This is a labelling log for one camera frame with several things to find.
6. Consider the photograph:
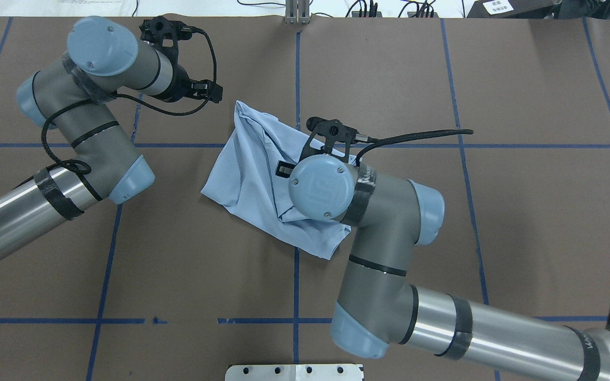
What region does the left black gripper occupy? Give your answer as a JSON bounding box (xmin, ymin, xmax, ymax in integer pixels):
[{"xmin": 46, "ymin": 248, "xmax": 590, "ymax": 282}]
[{"xmin": 170, "ymin": 79, "xmax": 223, "ymax": 103}]

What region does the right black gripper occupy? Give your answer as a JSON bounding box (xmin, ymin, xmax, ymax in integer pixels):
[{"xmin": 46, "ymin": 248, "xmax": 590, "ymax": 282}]
[{"xmin": 275, "ymin": 162, "xmax": 297, "ymax": 179}]

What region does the light blue t-shirt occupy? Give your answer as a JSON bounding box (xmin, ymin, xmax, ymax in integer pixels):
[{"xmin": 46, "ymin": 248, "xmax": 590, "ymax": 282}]
[{"xmin": 201, "ymin": 101, "xmax": 352, "ymax": 260}]

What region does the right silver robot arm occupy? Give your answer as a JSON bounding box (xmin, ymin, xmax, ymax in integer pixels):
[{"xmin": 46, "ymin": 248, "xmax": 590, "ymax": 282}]
[{"xmin": 276, "ymin": 155, "xmax": 610, "ymax": 380}]

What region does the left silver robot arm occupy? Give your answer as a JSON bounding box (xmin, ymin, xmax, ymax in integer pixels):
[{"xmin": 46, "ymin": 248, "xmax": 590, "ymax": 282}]
[{"xmin": 0, "ymin": 15, "xmax": 223, "ymax": 261}]

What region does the grey usb hub left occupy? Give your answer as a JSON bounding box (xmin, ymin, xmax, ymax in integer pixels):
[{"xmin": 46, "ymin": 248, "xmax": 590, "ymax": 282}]
[{"xmin": 345, "ymin": 1, "xmax": 382, "ymax": 19}]

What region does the grey usb hub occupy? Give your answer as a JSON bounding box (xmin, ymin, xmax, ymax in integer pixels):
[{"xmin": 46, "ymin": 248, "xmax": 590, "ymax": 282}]
[
  {"xmin": 345, "ymin": 1, "xmax": 382, "ymax": 19},
  {"xmin": 400, "ymin": 1, "xmax": 438, "ymax": 19}
]

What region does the grey usb hub right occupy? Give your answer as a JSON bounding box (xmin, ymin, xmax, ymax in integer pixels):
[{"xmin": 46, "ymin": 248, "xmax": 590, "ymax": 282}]
[{"xmin": 400, "ymin": 1, "xmax": 438, "ymax": 19}]

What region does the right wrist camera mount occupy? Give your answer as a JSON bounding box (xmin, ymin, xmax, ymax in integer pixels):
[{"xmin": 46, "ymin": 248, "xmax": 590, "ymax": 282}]
[{"xmin": 300, "ymin": 116, "xmax": 379, "ymax": 162}]

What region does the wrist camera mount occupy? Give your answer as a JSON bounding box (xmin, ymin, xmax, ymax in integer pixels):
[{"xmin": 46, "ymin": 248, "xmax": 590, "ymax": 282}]
[
  {"xmin": 139, "ymin": 15, "xmax": 202, "ymax": 51},
  {"xmin": 300, "ymin": 116, "xmax": 379, "ymax": 162}
]

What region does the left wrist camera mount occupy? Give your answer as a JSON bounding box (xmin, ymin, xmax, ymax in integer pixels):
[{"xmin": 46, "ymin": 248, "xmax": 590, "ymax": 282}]
[{"xmin": 139, "ymin": 15, "xmax": 202, "ymax": 51}]

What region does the aluminium frame post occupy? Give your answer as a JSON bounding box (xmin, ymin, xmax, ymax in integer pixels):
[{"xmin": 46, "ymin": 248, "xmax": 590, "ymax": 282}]
[{"xmin": 284, "ymin": 0, "xmax": 311, "ymax": 25}]

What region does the white central pedestal column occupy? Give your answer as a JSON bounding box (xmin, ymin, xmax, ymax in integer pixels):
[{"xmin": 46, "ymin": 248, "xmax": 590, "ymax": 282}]
[{"xmin": 225, "ymin": 364, "xmax": 365, "ymax": 380}]

